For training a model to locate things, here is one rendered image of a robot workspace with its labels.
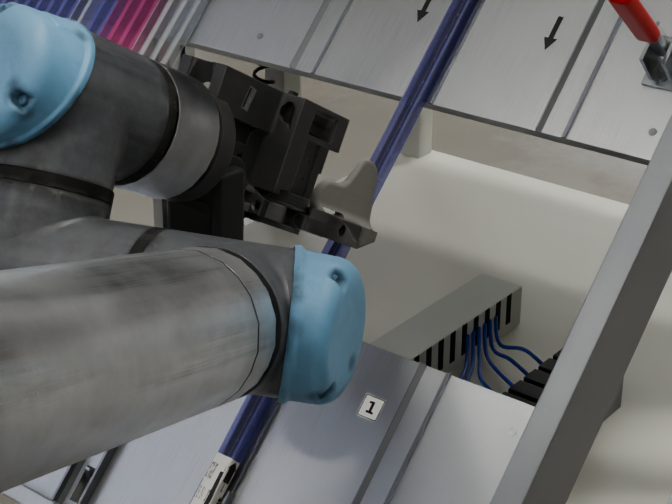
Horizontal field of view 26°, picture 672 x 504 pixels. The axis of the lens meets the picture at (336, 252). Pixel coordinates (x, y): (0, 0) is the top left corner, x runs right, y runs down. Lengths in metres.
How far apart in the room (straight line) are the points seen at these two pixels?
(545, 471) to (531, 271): 0.74
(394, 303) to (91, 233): 0.84
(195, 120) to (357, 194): 0.19
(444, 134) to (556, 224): 2.03
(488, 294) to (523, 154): 2.19
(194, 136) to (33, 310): 0.34
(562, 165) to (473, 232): 1.89
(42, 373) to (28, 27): 0.30
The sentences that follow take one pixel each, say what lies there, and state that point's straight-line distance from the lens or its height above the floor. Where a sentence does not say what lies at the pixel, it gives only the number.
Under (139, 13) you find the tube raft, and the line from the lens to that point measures 1.23.
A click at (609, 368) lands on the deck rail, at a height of 0.87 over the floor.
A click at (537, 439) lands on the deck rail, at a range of 0.91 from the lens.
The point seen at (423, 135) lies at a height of 0.65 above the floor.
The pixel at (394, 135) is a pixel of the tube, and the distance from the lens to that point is 1.04.
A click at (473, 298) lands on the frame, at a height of 0.67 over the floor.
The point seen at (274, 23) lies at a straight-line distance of 1.17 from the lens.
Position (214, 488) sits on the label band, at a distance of 0.99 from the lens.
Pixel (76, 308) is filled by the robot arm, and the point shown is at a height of 1.10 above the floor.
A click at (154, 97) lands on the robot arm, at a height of 1.07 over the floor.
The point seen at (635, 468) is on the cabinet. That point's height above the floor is 0.62.
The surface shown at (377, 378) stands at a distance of 0.98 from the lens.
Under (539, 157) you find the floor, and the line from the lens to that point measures 3.63.
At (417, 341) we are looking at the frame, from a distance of 1.38.
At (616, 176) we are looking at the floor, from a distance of 3.55.
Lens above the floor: 1.33
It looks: 25 degrees down
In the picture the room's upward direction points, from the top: straight up
